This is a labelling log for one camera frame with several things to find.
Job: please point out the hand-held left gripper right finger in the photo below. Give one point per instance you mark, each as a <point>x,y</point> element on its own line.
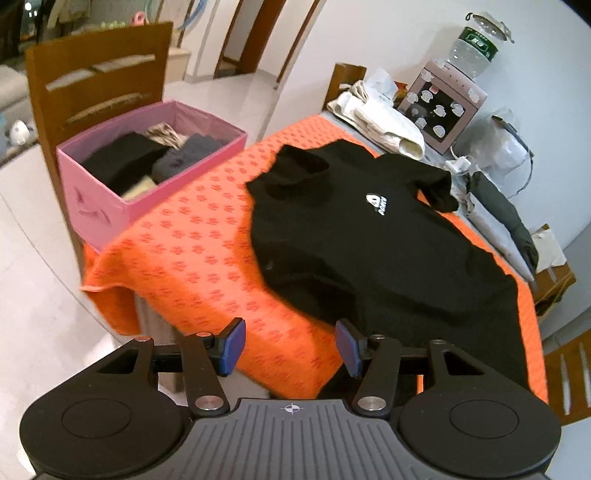
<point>348,348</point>

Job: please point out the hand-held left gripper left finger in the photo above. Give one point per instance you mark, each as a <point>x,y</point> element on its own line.
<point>233,346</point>

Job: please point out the black t-shirt with white logo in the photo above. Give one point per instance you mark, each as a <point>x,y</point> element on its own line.
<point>369,244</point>

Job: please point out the cream clothes pile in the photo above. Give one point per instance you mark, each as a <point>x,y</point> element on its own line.
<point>378,122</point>

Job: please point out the orange patterned table cloth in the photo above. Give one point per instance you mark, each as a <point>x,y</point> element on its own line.
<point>194,221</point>

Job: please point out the cream garment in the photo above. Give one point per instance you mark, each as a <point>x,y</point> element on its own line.
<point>141,187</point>

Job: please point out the grey folded garment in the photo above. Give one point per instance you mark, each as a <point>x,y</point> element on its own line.
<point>494,233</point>

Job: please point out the dark grey knit garment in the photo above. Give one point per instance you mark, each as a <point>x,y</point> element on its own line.
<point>184,157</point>

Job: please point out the pink fabric storage box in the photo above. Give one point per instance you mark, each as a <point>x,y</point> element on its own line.
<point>92,203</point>

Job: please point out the dark folded garment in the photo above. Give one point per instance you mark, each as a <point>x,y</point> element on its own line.
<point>508,217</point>

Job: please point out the white charger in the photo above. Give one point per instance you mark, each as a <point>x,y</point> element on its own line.
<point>458,165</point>

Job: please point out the wooden chair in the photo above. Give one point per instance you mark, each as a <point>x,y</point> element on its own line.
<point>346,78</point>
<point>561,286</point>
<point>46,92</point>
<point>577,369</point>

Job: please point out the white cloth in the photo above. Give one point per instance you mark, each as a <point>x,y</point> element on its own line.
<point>547,247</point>

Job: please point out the beige patterned garment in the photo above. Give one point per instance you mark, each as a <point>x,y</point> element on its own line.
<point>164,134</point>

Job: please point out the pink water dispenser with stickers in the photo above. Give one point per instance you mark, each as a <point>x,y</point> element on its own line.
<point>461,127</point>

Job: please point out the clear plastic bag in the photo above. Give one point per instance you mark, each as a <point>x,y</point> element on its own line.
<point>503,147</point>

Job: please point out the white plastic bag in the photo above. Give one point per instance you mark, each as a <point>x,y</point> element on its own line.
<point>381,83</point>

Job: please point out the white dresser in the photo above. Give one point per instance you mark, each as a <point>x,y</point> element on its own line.
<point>179,62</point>

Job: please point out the clear water bottle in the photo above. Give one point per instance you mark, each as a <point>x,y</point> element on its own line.
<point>468,53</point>

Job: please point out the pastel hula hoop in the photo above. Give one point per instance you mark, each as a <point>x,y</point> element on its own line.
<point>196,11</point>

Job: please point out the grey sofa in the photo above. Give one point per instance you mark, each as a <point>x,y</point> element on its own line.
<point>11,90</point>

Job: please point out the pink kettlebell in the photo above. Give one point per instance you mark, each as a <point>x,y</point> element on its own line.
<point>139,19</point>

